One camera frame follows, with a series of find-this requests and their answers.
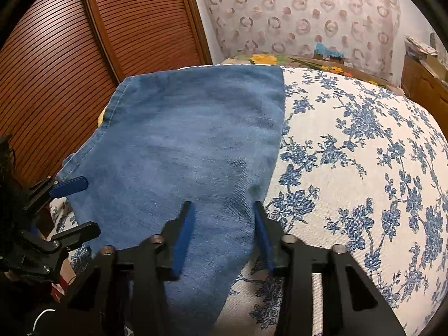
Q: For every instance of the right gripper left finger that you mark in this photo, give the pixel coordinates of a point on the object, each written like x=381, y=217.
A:
x=124, y=289

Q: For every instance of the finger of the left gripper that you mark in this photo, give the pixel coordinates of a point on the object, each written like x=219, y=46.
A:
x=75, y=237
x=59, y=188

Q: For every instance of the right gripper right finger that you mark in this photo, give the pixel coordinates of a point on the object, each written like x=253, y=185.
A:
x=352, y=304

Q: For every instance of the blue denim pants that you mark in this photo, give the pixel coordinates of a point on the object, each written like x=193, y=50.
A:
x=207, y=135

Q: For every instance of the yellow plush toy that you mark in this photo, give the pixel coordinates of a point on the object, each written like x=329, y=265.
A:
x=100, y=117

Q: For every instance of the brown louvered wardrobe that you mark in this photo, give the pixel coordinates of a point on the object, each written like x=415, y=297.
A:
x=64, y=59

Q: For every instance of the blue floral white bedspread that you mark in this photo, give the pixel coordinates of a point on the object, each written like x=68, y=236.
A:
x=359, y=166

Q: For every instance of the wooden sideboard cabinet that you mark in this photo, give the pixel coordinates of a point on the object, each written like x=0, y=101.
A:
x=426, y=90

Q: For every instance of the cardboard box blue items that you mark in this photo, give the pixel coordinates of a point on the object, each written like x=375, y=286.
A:
x=328, y=54

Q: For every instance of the floral pink blanket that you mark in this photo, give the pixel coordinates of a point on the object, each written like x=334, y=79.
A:
x=317, y=64

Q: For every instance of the cardboard box on cabinet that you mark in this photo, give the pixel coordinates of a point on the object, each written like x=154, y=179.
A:
x=436, y=68

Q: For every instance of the circle patterned sheer curtain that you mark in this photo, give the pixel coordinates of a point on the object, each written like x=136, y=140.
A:
x=362, y=31

